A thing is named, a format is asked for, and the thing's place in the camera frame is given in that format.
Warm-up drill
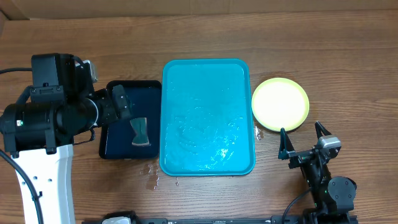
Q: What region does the yellow-green plate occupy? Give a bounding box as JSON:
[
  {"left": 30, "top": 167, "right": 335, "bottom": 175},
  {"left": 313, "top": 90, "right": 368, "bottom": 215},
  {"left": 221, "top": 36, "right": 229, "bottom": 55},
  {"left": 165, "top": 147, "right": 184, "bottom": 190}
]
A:
[{"left": 251, "top": 78, "right": 310, "bottom": 132}]

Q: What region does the black water tray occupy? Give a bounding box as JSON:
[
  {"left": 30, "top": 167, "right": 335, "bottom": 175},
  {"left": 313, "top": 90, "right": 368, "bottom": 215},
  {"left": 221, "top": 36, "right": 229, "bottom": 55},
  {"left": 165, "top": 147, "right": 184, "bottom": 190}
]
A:
[{"left": 99, "top": 80, "right": 162, "bottom": 159}]

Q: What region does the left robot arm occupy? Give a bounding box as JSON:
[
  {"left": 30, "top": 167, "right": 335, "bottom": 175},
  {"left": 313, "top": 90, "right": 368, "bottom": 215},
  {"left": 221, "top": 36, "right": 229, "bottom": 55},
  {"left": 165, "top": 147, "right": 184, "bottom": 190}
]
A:
[{"left": 1, "top": 85, "right": 131, "bottom": 223}]

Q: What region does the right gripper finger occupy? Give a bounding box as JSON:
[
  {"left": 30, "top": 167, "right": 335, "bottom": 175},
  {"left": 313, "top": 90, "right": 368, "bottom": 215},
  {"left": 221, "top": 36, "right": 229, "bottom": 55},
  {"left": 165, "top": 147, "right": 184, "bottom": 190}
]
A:
[
  {"left": 278, "top": 128, "right": 295, "bottom": 160},
  {"left": 315, "top": 121, "right": 331, "bottom": 137}
]

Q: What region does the teal plastic tray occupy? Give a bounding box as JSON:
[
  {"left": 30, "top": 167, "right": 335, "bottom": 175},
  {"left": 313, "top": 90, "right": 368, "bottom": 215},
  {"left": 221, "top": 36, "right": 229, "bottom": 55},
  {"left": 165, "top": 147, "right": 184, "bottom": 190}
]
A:
[{"left": 159, "top": 58, "right": 256, "bottom": 176}]

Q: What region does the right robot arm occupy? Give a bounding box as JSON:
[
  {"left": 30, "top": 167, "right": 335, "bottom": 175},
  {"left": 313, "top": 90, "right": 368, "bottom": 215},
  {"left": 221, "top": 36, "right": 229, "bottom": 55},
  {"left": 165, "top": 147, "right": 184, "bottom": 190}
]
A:
[{"left": 275, "top": 121, "right": 358, "bottom": 223}]

